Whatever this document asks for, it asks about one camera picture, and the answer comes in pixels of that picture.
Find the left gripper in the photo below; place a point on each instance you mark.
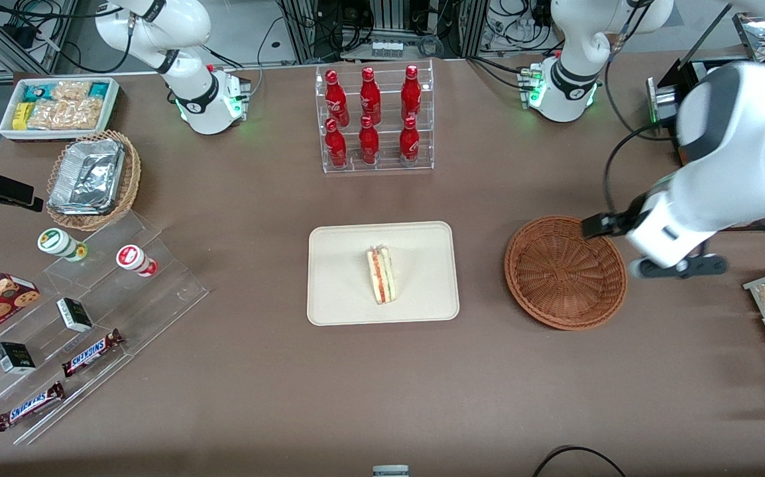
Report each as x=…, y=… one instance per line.
x=608, y=224

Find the clear acrylic bottle rack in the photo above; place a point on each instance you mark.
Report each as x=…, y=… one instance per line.
x=386, y=165

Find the aluminium foil tray stack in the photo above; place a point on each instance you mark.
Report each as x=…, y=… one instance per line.
x=87, y=175

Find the cream plastic tray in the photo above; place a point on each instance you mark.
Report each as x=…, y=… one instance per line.
x=343, y=278

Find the teal snack pack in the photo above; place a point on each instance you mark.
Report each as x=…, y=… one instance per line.
x=99, y=90
x=36, y=93

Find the brown wicker basket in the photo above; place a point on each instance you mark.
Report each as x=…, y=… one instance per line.
x=565, y=275

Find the triangular sandwich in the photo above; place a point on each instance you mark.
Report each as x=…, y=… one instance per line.
x=382, y=275

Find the small black carton box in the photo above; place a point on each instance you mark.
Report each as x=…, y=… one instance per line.
x=75, y=315
x=14, y=358

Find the red cola bottle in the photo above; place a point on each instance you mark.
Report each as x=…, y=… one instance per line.
x=368, y=143
x=336, y=147
x=410, y=142
x=370, y=95
x=336, y=96
x=411, y=93

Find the red lid snack cup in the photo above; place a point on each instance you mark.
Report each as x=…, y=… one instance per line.
x=132, y=257

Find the yellow snack pack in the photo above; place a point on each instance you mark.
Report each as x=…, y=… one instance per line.
x=20, y=116

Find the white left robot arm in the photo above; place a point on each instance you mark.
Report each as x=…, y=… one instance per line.
x=734, y=146

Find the clear bag of crackers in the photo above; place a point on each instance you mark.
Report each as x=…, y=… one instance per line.
x=72, y=90
x=64, y=116

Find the green lid sunflower cup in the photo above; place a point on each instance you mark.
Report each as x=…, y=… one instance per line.
x=54, y=241

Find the clear acrylic stepped shelf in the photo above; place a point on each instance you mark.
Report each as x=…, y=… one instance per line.
x=130, y=305

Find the white terminal block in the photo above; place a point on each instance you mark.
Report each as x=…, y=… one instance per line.
x=386, y=48

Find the grey device edge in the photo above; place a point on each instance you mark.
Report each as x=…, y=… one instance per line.
x=390, y=471

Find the white rectangular snack bin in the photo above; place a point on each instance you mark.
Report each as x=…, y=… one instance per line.
x=58, y=136

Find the Snickers chocolate bar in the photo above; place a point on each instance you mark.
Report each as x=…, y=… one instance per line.
x=91, y=352
x=30, y=405

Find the light wicker basket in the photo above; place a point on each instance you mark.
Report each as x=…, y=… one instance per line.
x=130, y=179

